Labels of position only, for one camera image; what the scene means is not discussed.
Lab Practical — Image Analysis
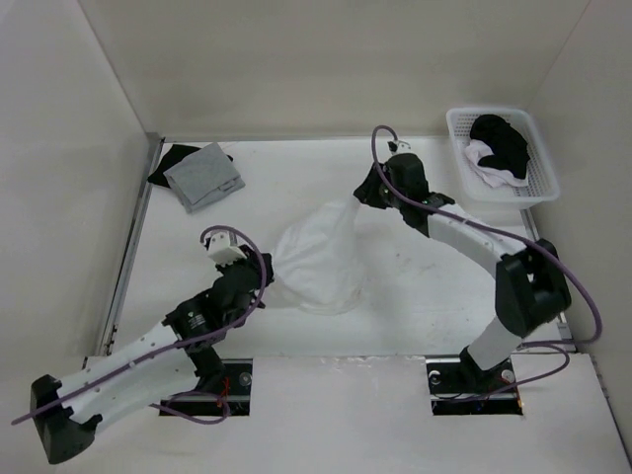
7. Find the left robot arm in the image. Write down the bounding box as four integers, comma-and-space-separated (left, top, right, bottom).
30, 245, 274, 465

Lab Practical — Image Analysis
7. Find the grey folded tank top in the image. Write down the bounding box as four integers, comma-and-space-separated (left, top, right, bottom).
164, 143, 245, 214

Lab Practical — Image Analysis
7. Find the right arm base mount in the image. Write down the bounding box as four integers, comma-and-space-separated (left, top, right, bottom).
426, 357, 523, 416

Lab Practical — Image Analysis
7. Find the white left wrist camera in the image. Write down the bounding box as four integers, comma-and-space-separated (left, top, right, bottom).
206, 233, 247, 267

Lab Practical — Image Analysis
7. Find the black folded tank top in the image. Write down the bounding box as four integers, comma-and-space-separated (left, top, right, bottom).
148, 143, 243, 195

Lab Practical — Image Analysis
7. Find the white tank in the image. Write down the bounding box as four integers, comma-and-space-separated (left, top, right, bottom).
272, 196, 366, 315
464, 139, 529, 189

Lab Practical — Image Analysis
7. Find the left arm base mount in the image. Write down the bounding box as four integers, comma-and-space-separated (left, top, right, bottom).
159, 358, 254, 422

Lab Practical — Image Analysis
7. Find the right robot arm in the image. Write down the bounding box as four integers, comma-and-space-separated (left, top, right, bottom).
353, 153, 572, 393

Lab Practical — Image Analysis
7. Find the white tank top in basket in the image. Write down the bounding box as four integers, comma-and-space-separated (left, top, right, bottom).
464, 139, 529, 189

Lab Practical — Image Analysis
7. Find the black tank top in basket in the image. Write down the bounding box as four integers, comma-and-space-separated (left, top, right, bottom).
469, 115, 530, 180

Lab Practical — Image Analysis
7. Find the white plastic laundry basket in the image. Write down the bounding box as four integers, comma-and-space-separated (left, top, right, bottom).
445, 106, 560, 210

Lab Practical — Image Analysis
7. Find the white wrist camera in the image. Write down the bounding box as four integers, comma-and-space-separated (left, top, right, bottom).
206, 233, 247, 267
387, 139, 411, 155

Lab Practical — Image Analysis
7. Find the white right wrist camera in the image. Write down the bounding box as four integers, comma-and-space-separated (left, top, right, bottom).
387, 139, 411, 155

